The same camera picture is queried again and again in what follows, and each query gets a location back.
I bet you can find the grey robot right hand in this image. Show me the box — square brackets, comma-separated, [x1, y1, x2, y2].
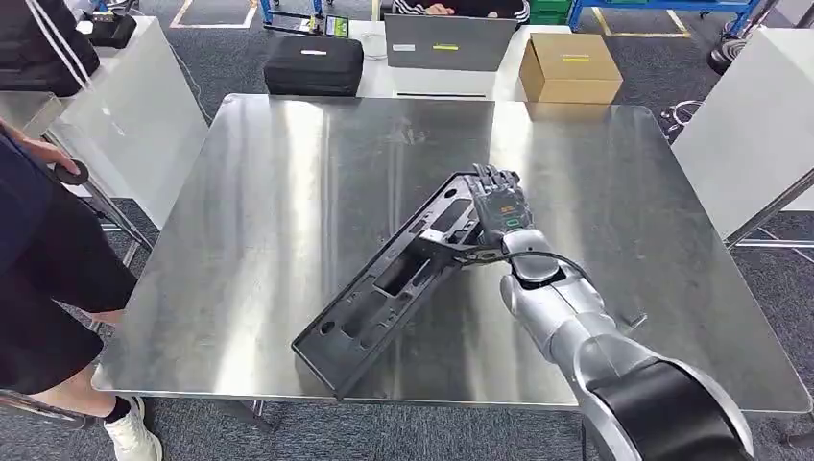
[463, 163, 536, 246]

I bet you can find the black plastic plate frame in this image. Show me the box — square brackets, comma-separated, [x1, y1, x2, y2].
[291, 168, 504, 402]

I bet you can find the cardboard box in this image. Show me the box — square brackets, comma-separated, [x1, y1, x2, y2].
[517, 32, 625, 107]

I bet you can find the grey laptop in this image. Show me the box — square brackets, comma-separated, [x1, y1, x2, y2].
[383, 12, 519, 73]

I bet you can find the green plastic crate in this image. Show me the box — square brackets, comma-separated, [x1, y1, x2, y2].
[529, 0, 574, 27]

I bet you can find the person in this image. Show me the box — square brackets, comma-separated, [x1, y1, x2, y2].
[391, 0, 532, 23]
[0, 117, 163, 461]

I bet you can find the steel table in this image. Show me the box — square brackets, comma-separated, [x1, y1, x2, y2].
[90, 93, 814, 434]

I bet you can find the black carrying case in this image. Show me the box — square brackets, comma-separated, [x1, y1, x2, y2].
[263, 35, 365, 98]

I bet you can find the black round base stand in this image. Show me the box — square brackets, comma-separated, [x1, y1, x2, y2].
[706, 0, 783, 76]

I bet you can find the black flat device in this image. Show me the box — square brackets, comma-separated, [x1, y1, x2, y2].
[267, 11, 325, 36]

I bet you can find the black round disc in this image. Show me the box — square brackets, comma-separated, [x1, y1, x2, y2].
[54, 158, 90, 187]

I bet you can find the black box device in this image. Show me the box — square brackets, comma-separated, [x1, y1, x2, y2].
[79, 9, 138, 49]

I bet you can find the person's hand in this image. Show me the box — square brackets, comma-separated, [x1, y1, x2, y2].
[12, 136, 83, 176]

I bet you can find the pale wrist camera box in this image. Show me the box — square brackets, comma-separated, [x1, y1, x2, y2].
[416, 229, 456, 251]

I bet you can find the white cable coil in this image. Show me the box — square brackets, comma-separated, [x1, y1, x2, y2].
[659, 98, 707, 138]

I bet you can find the blue metal frame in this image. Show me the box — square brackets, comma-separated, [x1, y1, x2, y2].
[567, 0, 764, 39]
[259, 0, 333, 25]

